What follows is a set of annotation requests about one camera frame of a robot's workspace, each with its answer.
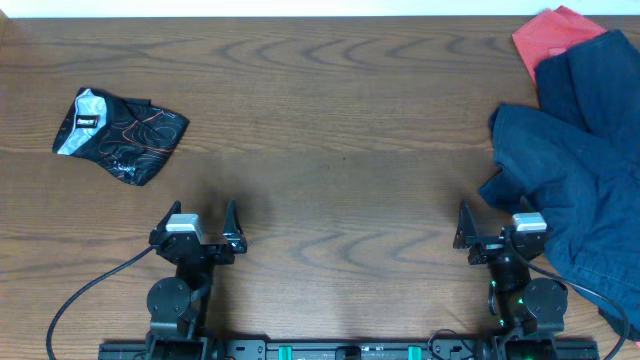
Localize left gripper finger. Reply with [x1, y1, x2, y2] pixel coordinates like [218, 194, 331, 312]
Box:
[223, 200, 247, 253]
[155, 200, 182, 233]

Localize blue denim shorts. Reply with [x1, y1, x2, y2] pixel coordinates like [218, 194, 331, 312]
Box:
[479, 105, 639, 325]

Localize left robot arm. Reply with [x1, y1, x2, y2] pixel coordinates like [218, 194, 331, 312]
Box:
[142, 201, 248, 360]

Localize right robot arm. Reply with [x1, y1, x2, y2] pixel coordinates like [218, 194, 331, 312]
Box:
[453, 201, 568, 360]

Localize black patterned folded shorts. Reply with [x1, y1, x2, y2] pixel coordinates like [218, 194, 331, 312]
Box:
[52, 87, 190, 186]

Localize dark navy garment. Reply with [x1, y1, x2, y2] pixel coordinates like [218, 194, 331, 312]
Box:
[535, 30, 639, 165]

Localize red cloth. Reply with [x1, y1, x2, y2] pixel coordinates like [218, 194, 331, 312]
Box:
[512, 6, 607, 84]

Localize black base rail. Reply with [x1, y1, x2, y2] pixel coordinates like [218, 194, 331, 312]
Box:
[98, 337, 600, 360]

